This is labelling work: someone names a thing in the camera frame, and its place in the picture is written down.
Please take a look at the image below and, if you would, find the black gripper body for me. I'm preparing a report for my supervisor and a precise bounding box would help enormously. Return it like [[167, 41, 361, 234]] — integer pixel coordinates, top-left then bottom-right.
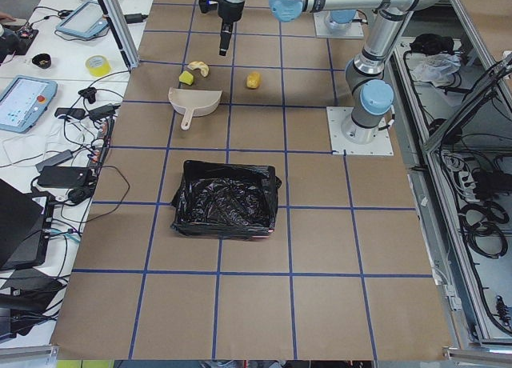
[[218, 0, 245, 22]]

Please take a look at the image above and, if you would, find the beige plastic dustpan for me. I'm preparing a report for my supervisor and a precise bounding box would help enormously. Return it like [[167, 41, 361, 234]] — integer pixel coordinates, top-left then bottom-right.
[[168, 87, 222, 130]]

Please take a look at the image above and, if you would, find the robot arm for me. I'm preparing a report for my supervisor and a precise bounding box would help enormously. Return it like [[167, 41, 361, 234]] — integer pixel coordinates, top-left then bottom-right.
[[269, 0, 439, 133]]

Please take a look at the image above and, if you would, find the bin with black bag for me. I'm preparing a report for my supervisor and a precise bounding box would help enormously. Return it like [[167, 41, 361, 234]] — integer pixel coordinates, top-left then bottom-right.
[[171, 160, 282, 238]]

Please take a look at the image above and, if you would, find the braided bread piece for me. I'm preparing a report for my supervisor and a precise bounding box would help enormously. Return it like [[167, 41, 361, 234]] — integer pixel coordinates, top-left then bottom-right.
[[187, 61, 210, 78]]

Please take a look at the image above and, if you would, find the yellow potato toy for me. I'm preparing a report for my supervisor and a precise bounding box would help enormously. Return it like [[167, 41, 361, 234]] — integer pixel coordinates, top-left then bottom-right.
[[246, 71, 262, 90]]

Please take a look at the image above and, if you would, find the yellow green sponge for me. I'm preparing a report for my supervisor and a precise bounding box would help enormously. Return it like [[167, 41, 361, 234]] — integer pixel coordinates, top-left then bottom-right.
[[178, 70, 195, 86]]

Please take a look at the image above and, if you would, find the yellow tape roll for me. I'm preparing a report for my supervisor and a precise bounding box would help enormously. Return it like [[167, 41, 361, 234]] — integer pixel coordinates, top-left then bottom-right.
[[85, 55, 111, 78]]

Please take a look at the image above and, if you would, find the blue teach pendant tablet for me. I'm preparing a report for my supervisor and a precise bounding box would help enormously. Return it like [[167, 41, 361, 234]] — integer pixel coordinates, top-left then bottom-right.
[[55, 0, 109, 41]]

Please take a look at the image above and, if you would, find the black power adapter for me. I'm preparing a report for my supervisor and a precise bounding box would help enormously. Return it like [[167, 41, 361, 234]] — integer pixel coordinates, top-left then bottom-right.
[[89, 104, 120, 121]]

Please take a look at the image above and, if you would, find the black small bowl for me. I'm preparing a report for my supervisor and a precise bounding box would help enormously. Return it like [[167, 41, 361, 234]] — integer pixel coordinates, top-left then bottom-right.
[[31, 53, 52, 69]]

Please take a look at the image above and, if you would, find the crumpled white cloth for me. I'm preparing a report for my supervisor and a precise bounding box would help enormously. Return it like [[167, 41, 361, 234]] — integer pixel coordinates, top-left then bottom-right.
[[411, 54, 461, 86]]

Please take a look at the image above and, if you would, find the black power brick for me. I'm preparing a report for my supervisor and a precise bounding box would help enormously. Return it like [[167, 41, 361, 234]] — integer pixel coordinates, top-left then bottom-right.
[[38, 166, 92, 188]]

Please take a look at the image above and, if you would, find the black laptop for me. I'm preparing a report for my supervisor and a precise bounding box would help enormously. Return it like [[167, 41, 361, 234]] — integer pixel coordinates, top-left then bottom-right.
[[1, 181, 54, 271]]

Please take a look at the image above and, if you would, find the aluminium frame post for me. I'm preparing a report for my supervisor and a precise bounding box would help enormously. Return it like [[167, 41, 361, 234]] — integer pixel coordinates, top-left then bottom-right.
[[97, 0, 140, 71]]

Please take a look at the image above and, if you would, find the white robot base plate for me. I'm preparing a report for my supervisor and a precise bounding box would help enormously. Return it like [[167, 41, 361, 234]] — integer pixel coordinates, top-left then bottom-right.
[[326, 106, 394, 157]]

